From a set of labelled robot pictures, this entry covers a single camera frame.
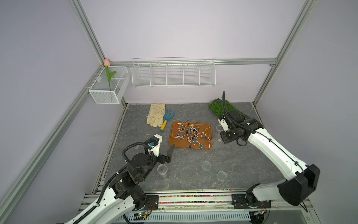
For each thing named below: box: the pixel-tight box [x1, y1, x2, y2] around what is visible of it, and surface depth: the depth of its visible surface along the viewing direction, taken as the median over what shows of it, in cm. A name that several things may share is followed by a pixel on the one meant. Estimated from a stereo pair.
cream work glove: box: [146, 103, 166, 128], surface depth 115 cm
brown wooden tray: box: [168, 121, 213, 150], surface depth 101 cm
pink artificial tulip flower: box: [103, 58, 117, 91], surface depth 92 cm
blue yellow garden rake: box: [159, 109, 176, 132], surface depth 114 cm
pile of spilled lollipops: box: [171, 119, 212, 149], surface depth 101 cm
